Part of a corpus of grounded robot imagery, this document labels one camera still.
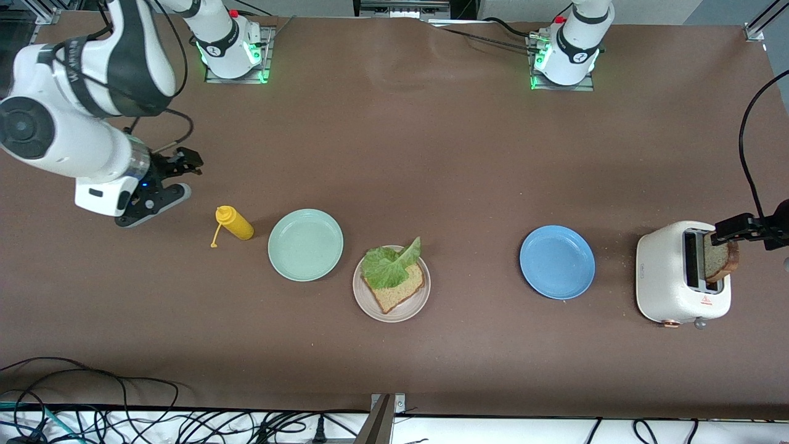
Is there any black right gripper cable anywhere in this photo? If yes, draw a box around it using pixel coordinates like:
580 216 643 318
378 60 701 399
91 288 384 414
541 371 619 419
123 108 195 155

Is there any black braided base cable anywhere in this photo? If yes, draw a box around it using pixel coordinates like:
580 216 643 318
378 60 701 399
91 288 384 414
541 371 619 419
425 17 543 53

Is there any mint green plate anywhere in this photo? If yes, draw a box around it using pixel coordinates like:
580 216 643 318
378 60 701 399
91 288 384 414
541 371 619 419
268 208 345 282

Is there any teal cable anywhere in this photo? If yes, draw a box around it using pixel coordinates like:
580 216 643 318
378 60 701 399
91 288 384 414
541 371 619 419
0 401 81 444

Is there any grey metal stand bracket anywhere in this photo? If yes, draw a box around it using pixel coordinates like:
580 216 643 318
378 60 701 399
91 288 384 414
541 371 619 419
353 393 406 444

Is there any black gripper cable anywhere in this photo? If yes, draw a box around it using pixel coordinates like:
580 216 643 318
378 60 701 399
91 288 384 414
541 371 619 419
123 108 195 155
737 68 789 220

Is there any yellow mustard squeeze bottle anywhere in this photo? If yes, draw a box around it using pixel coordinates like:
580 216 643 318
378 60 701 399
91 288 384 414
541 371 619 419
210 205 255 249

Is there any beige plate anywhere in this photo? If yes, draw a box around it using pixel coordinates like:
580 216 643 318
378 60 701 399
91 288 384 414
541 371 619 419
352 245 431 323

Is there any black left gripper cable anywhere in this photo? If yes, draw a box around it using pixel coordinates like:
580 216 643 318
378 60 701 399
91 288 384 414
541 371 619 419
737 68 789 220

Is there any black cable loop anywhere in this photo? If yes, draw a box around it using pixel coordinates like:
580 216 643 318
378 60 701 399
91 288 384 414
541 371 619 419
0 356 186 444

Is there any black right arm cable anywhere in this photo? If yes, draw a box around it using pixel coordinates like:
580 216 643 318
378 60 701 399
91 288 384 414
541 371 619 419
154 0 189 99

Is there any blue plate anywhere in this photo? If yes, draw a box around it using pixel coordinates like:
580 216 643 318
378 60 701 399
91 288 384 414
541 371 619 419
519 224 596 301

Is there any white toaster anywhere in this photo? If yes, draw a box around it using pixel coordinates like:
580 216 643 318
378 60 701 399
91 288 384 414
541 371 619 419
635 220 733 330

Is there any green lettuce leaf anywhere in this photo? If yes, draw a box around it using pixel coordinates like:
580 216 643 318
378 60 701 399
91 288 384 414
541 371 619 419
360 237 422 290

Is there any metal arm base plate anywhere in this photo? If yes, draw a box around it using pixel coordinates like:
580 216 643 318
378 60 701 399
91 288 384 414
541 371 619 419
527 34 596 92
205 26 272 84

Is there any brown bread slice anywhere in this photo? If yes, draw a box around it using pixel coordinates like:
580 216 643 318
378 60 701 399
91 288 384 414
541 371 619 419
364 262 426 315
703 237 740 284

